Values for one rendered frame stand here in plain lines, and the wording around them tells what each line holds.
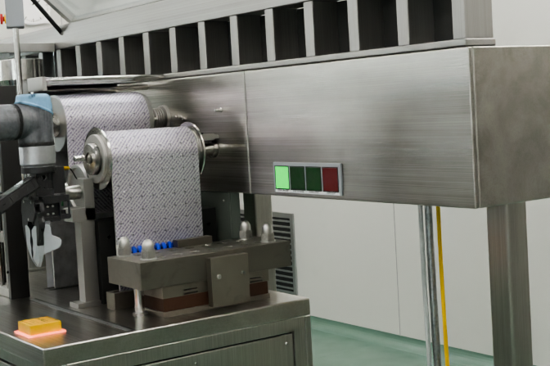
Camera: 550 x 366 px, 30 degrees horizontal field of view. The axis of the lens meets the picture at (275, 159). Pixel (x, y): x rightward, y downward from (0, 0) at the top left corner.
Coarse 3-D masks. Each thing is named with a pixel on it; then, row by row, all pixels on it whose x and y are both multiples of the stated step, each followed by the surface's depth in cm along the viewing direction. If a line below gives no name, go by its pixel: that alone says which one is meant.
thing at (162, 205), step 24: (192, 168) 251; (120, 192) 240; (144, 192) 243; (168, 192) 247; (192, 192) 251; (120, 216) 240; (144, 216) 243; (168, 216) 247; (192, 216) 251; (168, 240) 247
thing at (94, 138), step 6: (192, 132) 254; (90, 138) 243; (96, 138) 241; (102, 144) 239; (198, 144) 253; (102, 150) 238; (198, 150) 252; (102, 156) 239; (198, 156) 253; (102, 162) 239; (102, 168) 239; (96, 174) 244; (102, 174) 239; (96, 180) 242; (102, 180) 241
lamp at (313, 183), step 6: (306, 168) 229; (312, 168) 227; (318, 168) 225; (306, 174) 229; (312, 174) 228; (318, 174) 226; (312, 180) 228; (318, 180) 226; (312, 186) 228; (318, 186) 226
